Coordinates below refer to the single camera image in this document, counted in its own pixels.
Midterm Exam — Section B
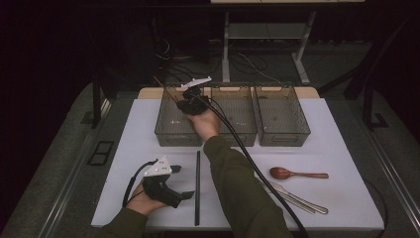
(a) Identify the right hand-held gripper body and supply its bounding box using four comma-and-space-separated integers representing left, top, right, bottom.
180, 76, 213, 117

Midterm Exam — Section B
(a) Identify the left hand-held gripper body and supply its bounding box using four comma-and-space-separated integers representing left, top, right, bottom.
142, 156, 183, 209

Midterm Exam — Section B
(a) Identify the brown wooden chopstick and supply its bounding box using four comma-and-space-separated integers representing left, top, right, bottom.
153, 75, 182, 104

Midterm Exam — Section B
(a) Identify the translucent grey storage bin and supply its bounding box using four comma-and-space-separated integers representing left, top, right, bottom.
252, 83, 312, 148
154, 82, 205, 148
207, 82, 259, 148

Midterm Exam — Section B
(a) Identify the person's left hand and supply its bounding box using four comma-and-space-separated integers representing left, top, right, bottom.
126, 180, 168, 217

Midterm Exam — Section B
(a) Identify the person's right hand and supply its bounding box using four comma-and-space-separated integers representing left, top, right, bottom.
186, 108, 222, 142

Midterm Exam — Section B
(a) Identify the white metal desk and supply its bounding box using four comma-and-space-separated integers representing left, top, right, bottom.
210, 0, 366, 85

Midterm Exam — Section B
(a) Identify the black metal stand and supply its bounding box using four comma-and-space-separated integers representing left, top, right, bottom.
343, 39, 390, 132
81, 65, 115, 130

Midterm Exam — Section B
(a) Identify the brown wooden spoon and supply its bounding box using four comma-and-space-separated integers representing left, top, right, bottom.
268, 167, 330, 181

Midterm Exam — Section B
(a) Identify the left hand-held gripper cable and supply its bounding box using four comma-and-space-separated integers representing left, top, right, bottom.
122, 159, 159, 208

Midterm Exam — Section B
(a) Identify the hand-held gripper cable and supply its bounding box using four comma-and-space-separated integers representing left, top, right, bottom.
122, 159, 159, 208
191, 93, 311, 238

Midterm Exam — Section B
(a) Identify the bundle of floor cables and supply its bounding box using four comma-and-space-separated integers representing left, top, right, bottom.
155, 36, 288, 85

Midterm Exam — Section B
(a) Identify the black floor socket frame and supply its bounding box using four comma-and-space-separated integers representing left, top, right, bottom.
86, 140, 116, 167

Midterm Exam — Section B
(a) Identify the right hand-held gripper cable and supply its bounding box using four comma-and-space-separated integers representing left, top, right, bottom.
191, 93, 311, 238

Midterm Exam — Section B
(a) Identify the metal floor rail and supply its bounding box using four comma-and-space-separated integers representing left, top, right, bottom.
43, 98, 113, 238
360, 125, 420, 229

